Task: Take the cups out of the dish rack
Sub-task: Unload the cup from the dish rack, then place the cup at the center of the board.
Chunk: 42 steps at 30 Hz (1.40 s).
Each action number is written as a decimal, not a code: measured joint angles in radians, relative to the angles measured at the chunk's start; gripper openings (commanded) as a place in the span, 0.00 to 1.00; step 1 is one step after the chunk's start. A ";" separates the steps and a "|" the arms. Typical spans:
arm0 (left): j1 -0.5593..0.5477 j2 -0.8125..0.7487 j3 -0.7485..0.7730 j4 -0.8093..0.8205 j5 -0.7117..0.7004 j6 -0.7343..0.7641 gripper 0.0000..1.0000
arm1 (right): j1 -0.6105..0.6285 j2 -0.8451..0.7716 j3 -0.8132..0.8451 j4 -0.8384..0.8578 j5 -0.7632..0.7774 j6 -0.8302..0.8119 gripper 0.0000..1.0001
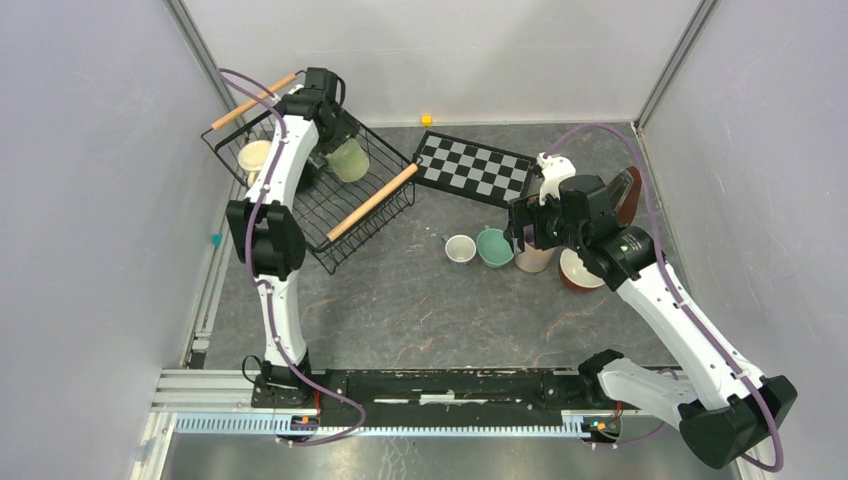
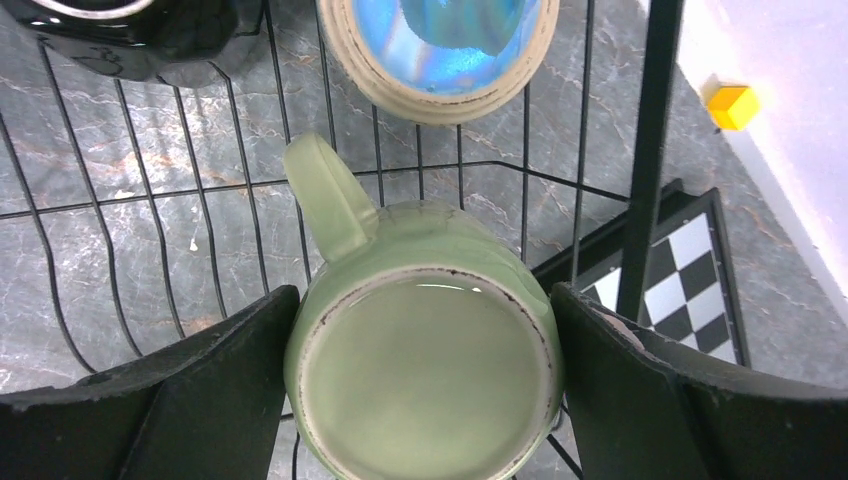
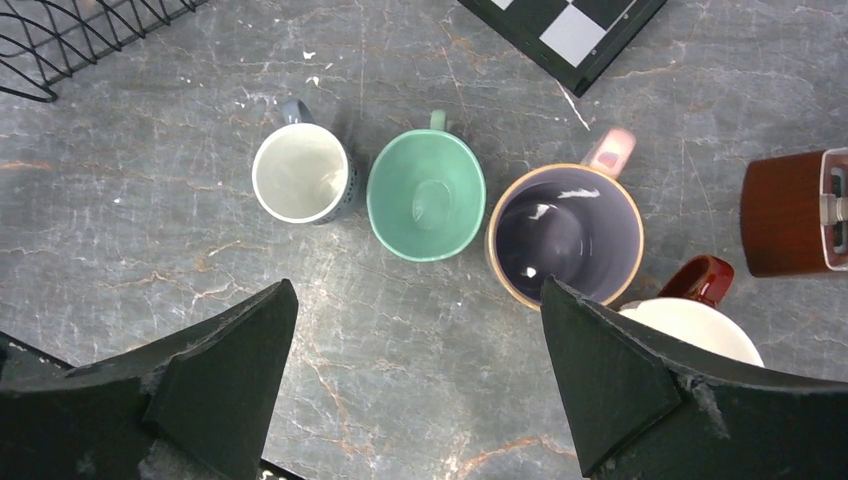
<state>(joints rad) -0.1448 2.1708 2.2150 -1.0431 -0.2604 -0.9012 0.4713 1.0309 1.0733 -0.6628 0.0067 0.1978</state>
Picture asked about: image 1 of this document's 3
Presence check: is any aluminium rail frame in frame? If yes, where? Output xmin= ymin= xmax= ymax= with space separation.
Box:
xmin=129 ymin=251 xmax=753 ymax=480

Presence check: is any cream mug left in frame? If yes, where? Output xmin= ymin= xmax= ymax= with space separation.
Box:
xmin=237 ymin=140 xmax=272 ymax=188

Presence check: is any pink iridescent mug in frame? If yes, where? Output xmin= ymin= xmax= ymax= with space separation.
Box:
xmin=514 ymin=243 xmax=556 ymax=274

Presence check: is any right wooden rack handle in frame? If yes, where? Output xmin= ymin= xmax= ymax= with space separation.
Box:
xmin=326 ymin=163 xmax=419 ymax=242

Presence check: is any brown wooden metronome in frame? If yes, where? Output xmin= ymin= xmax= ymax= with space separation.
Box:
xmin=607 ymin=166 xmax=642 ymax=227

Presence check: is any light green mug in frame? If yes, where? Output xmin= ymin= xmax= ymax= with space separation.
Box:
xmin=325 ymin=138 xmax=370 ymax=183

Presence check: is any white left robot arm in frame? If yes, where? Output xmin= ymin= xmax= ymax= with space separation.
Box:
xmin=226 ymin=67 xmax=358 ymax=408

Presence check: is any black white chessboard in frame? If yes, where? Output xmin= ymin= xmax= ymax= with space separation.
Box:
xmin=414 ymin=131 xmax=536 ymax=208

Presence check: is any grey blue mug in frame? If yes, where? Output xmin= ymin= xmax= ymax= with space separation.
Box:
xmin=441 ymin=235 xmax=477 ymax=268

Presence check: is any black wire dish rack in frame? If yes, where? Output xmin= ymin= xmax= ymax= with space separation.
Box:
xmin=201 ymin=104 xmax=415 ymax=273

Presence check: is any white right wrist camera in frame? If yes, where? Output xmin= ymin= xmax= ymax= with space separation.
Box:
xmin=536 ymin=152 xmax=576 ymax=206

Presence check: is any red floral mug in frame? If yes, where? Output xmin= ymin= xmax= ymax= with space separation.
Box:
xmin=558 ymin=249 xmax=605 ymax=292

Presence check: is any left wooden rack handle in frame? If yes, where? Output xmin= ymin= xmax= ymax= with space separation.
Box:
xmin=210 ymin=69 xmax=298 ymax=131

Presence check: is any small green teacup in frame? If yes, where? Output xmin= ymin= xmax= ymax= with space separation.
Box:
xmin=475 ymin=225 xmax=514 ymax=269

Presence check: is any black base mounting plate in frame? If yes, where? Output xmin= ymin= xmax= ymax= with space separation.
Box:
xmin=251 ymin=368 xmax=616 ymax=429

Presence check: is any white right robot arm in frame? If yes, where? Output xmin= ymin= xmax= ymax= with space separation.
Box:
xmin=506 ymin=175 xmax=798 ymax=472

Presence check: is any wooden rack handle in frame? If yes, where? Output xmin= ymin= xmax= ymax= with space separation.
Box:
xmin=210 ymin=69 xmax=298 ymax=131
xmin=326 ymin=163 xmax=419 ymax=242

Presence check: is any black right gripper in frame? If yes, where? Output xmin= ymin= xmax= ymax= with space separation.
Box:
xmin=503 ymin=191 xmax=587 ymax=254

